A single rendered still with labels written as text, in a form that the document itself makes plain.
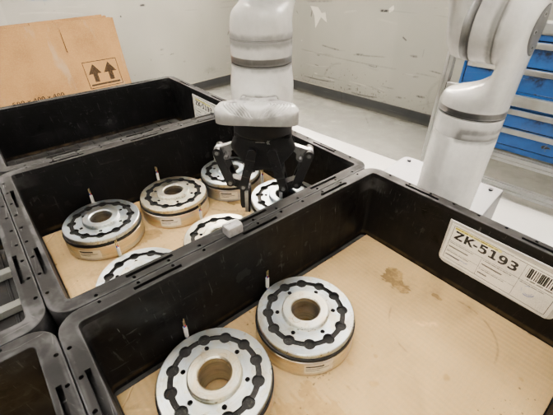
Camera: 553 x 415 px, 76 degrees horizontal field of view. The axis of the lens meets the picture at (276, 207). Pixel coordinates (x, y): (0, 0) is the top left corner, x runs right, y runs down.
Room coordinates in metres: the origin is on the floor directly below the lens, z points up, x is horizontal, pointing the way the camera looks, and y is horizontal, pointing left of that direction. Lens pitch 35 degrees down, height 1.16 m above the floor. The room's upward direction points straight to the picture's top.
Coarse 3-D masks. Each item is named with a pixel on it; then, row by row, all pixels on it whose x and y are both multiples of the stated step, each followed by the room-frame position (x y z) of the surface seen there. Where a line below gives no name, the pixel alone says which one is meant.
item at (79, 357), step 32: (320, 192) 0.36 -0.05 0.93; (416, 192) 0.36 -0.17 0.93; (256, 224) 0.30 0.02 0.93; (480, 224) 0.30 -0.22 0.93; (192, 256) 0.25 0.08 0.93; (544, 256) 0.26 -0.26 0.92; (128, 288) 0.21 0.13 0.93; (64, 320) 0.18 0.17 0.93; (64, 352) 0.15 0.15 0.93; (96, 384) 0.13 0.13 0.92
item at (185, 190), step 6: (162, 186) 0.48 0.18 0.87; (168, 186) 0.48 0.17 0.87; (174, 186) 0.49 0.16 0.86; (180, 186) 0.48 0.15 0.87; (186, 186) 0.48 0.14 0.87; (162, 192) 0.46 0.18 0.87; (180, 192) 0.46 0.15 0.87; (186, 192) 0.46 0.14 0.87; (162, 198) 0.45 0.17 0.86; (168, 198) 0.45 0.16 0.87; (174, 198) 0.45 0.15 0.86; (180, 198) 0.45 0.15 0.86
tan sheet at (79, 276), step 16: (224, 208) 0.47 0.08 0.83; (240, 208) 0.47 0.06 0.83; (144, 224) 0.43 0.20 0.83; (192, 224) 0.43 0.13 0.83; (48, 240) 0.39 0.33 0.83; (64, 240) 0.39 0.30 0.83; (144, 240) 0.39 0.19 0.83; (160, 240) 0.39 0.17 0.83; (176, 240) 0.39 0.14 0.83; (64, 256) 0.36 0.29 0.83; (64, 272) 0.33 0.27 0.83; (80, 272) 0.33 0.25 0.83; (96, 272) 0.33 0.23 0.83; (80, 288) 0.30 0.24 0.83
